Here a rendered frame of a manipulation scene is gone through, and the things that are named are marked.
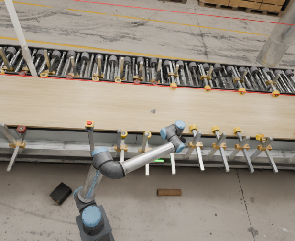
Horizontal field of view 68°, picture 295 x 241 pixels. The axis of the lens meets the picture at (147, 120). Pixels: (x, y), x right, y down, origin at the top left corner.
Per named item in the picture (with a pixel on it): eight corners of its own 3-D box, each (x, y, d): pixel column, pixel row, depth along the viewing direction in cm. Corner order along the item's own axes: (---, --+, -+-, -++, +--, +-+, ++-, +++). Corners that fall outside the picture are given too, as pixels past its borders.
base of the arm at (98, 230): (107, 228, 194) (107, 225, 186) (86, 239, 187) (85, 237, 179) (99, 209, 204) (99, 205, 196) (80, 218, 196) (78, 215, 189)
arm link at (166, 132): (167, 137, 169) (180, 131, 175) (159, 126, 175) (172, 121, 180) (165, 144, 177) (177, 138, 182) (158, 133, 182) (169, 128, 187)
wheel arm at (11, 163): (11, 172, 196) (9, 170, 192) (7, 172, 195) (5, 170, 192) (27, 133, 223) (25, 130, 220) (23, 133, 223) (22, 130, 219)
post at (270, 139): (250, 162, 251) (274, 139, 214) (247, 162, 250) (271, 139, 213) (249, 159, 253) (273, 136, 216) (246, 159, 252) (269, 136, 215)
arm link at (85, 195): (77, 215, 186) (99, 164, 141) (70, 197, 194) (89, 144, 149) (93, 208, 195) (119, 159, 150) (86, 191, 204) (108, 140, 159)
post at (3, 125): (21, 154, 221) (3, 125, 184) (17, 154, 221) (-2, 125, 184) (22, 151, 223) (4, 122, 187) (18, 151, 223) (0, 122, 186)
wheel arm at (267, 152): (277, 173, 213) (278, 171, 211) (274, 173, 213) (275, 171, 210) (263, 142, 236) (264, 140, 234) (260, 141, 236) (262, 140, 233)
